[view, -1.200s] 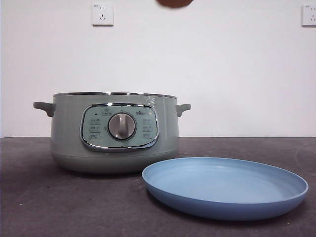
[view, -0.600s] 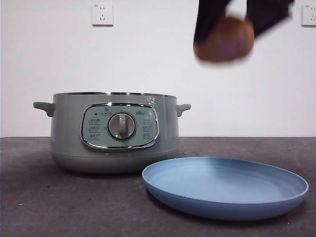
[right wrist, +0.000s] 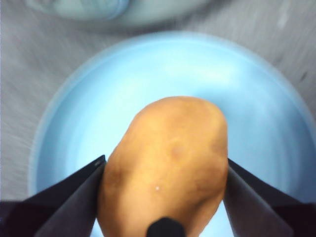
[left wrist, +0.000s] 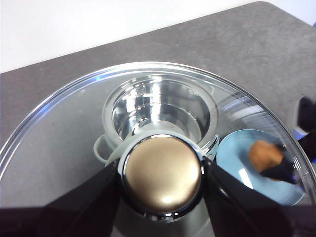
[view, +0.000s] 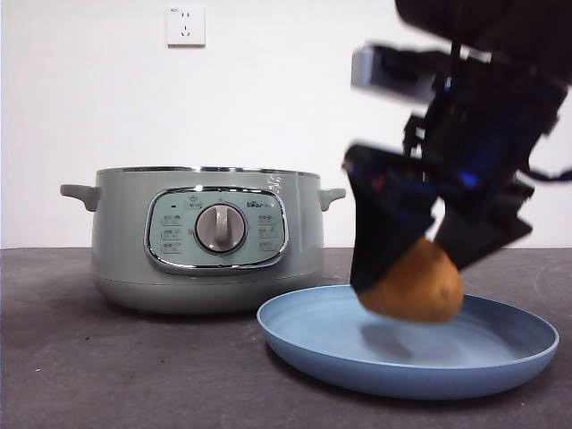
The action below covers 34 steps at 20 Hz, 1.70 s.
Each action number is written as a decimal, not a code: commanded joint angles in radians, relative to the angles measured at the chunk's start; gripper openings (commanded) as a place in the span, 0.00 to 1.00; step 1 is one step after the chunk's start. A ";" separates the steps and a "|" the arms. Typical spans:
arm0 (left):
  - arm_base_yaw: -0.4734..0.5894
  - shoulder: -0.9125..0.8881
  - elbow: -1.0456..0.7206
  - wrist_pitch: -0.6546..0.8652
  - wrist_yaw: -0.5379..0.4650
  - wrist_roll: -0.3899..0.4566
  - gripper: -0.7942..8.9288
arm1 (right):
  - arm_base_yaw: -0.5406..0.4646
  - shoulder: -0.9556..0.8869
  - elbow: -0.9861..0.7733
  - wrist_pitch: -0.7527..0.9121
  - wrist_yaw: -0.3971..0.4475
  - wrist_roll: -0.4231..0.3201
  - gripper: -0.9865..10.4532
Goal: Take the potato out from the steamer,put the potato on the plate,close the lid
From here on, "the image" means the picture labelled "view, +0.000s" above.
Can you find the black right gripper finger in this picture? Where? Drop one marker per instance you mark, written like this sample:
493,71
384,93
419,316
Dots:
384,214
478,237

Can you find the brown potato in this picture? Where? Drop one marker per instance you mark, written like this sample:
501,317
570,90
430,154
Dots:
424,290

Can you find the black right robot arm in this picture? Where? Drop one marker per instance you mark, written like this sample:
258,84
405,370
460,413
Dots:
514,27

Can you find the blue round plate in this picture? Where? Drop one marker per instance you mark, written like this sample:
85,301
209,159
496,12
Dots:
308,330

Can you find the sage green electric steamer pot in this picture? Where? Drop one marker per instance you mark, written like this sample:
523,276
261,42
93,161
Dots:
125,250

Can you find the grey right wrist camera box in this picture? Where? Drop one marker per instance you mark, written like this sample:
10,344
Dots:
389,73

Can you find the white wall socket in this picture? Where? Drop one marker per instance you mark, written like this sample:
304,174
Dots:
186,27

